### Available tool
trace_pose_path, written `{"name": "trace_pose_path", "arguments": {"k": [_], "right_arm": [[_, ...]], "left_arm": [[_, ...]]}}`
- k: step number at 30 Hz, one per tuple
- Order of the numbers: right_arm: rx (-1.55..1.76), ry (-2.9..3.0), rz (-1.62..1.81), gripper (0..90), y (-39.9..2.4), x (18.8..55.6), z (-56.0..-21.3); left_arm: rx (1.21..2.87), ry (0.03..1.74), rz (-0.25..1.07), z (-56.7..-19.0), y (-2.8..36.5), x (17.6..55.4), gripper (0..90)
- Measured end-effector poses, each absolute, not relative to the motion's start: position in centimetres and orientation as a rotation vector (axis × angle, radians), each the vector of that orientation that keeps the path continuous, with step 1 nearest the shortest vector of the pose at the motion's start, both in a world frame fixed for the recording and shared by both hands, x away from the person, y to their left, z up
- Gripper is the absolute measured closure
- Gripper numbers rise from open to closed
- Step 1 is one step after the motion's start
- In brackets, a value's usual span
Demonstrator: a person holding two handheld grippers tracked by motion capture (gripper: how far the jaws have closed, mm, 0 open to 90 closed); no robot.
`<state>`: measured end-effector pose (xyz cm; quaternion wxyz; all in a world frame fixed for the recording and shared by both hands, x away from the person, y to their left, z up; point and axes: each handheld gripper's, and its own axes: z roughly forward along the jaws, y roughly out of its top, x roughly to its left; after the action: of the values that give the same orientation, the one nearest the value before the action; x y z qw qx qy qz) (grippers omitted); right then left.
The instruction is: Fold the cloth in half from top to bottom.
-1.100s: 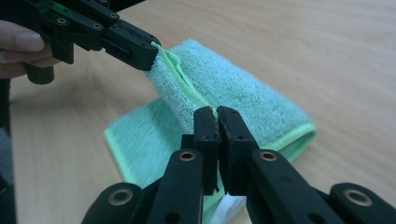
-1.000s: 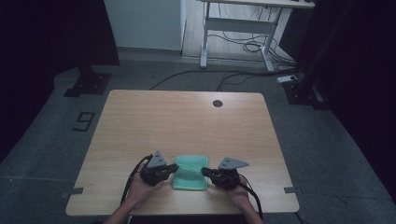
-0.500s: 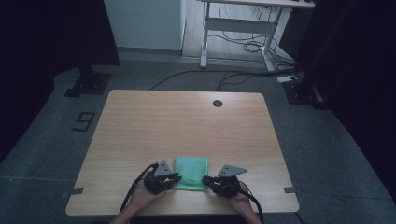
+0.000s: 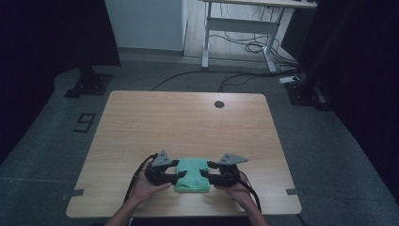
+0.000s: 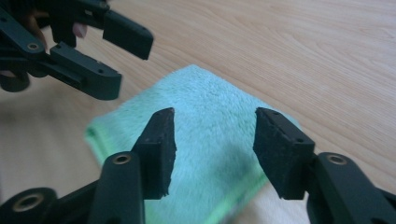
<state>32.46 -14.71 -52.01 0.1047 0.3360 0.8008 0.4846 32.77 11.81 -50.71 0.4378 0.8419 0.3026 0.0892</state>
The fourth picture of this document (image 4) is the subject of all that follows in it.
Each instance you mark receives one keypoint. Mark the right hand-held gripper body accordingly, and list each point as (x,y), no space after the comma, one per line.
(230,175)

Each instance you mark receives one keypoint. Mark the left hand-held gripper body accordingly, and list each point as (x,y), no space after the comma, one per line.
(155,174)

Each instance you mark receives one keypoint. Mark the green towel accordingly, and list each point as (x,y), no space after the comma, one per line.
(192,175)

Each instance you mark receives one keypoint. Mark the person's left hand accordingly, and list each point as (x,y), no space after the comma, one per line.
(142,190)

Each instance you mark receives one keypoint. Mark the person's right hand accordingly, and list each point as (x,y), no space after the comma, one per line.
(241,193)

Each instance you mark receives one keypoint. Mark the round black table grommet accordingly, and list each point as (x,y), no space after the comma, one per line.
(219,104)

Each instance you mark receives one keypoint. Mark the grey tape strip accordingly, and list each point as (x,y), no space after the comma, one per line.
(75,193)
(293,191)

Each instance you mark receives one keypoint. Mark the black tape floor mark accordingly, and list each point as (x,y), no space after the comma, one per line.
(86,117)

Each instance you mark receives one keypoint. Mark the white power strip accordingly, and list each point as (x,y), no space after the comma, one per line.
(289,79)

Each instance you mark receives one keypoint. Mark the dark curtain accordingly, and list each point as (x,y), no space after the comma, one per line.
(360,62)
(47,37)

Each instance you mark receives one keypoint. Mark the black stand base plate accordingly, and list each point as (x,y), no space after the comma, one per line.
(302,94)
(91,84)

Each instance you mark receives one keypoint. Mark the white metal desk frame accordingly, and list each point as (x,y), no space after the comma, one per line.
(238,25)

